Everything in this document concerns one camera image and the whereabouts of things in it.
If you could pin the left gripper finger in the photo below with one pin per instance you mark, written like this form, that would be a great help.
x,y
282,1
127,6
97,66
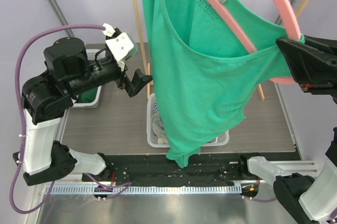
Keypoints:
x,y
132,90
140,79

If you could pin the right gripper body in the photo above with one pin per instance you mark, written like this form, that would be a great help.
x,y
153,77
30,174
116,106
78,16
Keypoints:
x,y
318,84

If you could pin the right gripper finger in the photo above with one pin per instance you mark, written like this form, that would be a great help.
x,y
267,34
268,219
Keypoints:
x,y
307,64
321,44

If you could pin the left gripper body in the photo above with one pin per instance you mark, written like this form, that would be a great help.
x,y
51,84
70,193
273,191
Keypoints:
x,y
120,69

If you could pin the grey tank top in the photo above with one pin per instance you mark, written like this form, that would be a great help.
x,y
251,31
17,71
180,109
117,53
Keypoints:
x,y
158,125

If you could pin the green tank top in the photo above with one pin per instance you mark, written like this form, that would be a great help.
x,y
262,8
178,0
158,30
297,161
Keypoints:
x,y
203,75

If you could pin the pink plastic hanger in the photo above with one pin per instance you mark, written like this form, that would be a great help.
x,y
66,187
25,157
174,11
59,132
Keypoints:
x,y
286,12

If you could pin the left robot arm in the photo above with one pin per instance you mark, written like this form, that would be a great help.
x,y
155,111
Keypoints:
x,y
45,99

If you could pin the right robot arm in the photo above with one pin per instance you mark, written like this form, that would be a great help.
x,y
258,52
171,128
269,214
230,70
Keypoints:
x,y
306,199

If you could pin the green cloth in basket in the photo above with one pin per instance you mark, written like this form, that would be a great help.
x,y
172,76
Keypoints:
x,y
88,96

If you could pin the white left laundry basket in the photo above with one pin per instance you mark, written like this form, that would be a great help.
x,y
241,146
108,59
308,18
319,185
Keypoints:
x,y
91,56

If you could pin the white laundry basket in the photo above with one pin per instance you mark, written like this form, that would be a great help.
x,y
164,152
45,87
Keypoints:
x,y
91,56
221,140

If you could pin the white centre laundry basket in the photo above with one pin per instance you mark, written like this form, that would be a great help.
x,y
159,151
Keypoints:
x,y
221,140

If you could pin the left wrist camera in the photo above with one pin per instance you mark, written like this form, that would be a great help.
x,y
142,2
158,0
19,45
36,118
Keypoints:
x,y
120,44

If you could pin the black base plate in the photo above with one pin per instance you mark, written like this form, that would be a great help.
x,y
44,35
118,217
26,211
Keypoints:
x,y
155,170

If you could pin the slotted cable duct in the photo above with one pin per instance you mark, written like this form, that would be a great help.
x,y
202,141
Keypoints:
x,y
64,189

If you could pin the grey corner frame post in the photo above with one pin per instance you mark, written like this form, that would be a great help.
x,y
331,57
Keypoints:
x,y
52,2

